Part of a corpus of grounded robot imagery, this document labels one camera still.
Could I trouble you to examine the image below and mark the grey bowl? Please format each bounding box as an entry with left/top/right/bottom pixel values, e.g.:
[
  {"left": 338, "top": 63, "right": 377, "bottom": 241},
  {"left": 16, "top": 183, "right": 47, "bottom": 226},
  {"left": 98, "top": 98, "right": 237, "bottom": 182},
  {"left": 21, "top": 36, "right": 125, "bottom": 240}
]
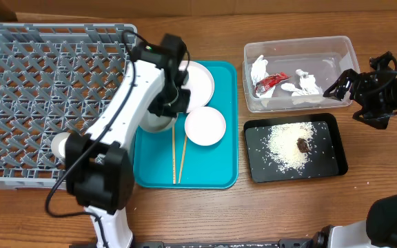
[{"left": 139, "top": 111, "right": 177, "bottom": 133}]

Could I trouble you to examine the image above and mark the white napkin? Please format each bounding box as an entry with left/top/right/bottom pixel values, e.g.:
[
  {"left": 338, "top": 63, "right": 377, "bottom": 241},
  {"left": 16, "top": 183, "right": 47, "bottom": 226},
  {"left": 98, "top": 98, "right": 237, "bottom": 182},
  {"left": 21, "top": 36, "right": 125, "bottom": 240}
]
[
  {"left": 281, "top": 69, "right": 324, "bottom": 105},
  {"left": 250, "top": 55, "right": 276, "bottom": 107}
]

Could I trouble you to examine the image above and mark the small white bowl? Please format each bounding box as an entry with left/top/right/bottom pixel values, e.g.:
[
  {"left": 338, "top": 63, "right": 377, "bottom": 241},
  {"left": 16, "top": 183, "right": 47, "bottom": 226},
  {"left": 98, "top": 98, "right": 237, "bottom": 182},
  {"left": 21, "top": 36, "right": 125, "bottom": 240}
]
[{"left": 185, "top": 106, "right": 226, "bottom": 146}]

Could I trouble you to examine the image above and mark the red snack wrapper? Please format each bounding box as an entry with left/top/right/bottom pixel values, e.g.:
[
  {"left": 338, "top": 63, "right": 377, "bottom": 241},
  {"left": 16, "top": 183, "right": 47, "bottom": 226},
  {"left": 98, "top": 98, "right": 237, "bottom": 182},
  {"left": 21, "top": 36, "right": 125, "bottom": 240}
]
[{"left": 255, "top": 72, "right": 290, "bottom": 95}]

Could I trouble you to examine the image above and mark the white rice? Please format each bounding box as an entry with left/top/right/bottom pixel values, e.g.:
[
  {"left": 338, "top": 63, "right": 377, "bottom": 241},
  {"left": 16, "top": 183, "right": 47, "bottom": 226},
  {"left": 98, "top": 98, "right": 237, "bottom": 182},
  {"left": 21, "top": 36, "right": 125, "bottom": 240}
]
[{"left": 254, "top": 122, "right": 330, "bottom": 175}]

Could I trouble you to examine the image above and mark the brown food scrap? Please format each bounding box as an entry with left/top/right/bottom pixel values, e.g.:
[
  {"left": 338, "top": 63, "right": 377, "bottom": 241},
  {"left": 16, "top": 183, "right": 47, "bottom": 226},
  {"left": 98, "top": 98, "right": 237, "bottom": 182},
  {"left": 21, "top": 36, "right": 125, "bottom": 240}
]
[{"left": 297, "top": 138, "right": 311, "bottom": 153}]

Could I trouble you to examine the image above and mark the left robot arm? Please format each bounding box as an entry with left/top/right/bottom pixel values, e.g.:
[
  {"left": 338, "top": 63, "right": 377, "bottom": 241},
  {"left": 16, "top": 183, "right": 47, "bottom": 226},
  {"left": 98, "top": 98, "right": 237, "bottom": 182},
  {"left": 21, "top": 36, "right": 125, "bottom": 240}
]
[{"left": 62, "top": 41, "right": 191, "bottom": 247}]

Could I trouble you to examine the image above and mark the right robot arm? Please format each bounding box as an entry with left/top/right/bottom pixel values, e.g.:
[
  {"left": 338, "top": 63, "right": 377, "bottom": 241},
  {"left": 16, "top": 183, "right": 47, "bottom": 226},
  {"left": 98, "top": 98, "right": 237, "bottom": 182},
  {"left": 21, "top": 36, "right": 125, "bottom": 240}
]
[{"left": 303, "top": 52, "right": 397, "bottom": 247}]

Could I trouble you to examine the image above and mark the grey dishwasher rack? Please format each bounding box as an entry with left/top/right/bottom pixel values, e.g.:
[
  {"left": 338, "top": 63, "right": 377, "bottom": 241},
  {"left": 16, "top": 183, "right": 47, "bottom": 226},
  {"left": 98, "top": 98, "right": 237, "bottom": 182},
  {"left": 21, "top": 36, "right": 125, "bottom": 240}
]
[{"left": 0, "top": 23, "right": 137, "bottom": 189}]

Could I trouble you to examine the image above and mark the left wooden chopstick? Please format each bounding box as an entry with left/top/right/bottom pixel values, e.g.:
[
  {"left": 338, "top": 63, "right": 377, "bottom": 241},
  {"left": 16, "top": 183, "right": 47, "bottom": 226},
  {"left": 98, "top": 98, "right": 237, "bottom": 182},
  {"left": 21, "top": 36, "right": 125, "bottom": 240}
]
[{"left": 172, "top": 125, "right": 177, "bottom": 185}]

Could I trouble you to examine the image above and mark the wooden chopstick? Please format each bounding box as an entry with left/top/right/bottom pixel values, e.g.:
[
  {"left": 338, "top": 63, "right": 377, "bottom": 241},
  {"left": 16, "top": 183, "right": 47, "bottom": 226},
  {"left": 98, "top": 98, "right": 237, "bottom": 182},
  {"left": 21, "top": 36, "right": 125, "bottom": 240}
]
[
  {"left": 172, "top": 125, "right": 177, "bottom": 185},
  {"left": 178, "top": 134, "right": 188, "bottom": 184}
]

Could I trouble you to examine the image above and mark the large white plate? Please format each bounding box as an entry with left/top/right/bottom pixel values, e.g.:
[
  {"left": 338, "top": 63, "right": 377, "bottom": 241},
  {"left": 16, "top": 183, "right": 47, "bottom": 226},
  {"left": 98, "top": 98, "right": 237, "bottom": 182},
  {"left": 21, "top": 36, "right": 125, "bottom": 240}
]
[{"left": 179, "top": 61, "right": 215, "bottom": 113}]

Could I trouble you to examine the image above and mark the right wooden chopstick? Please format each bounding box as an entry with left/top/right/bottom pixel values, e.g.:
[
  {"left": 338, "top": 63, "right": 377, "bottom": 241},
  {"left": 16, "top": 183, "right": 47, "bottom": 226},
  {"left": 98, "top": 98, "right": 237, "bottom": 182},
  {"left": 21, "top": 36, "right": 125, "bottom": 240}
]
[{"left": 178, "top": 134, "right": 188, "bottom": 184}]

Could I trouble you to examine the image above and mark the clear plastic bin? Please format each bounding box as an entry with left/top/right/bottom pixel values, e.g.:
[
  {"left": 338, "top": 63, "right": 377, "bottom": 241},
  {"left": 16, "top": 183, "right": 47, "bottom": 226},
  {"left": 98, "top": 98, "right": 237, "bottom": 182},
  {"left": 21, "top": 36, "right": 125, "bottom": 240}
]
[{"left": 243, "top": 36, "right": 360, "bottom": 113}]

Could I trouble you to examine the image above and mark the teal plastic tray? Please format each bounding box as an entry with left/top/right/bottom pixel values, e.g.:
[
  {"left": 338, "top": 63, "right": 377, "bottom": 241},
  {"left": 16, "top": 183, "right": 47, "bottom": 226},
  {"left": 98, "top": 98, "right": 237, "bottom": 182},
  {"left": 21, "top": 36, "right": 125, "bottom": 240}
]
[{"left": 134, "top": 61, "right": 238, "bottom": 189}]

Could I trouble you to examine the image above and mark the black tray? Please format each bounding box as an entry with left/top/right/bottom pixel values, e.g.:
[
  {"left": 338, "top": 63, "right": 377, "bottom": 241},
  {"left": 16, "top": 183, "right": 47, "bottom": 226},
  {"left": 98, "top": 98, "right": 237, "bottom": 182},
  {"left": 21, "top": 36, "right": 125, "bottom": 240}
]
[{"left": 243, "top": 113, "right": 348, "bottom": 183}]

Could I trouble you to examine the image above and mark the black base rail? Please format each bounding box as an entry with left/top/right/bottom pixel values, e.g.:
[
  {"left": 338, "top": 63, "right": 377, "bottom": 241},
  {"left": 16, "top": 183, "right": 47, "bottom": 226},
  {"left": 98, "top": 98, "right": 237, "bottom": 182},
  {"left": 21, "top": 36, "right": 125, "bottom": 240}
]
[{"left": 130, "top": 238, "right": 313, "bottom": 248}]

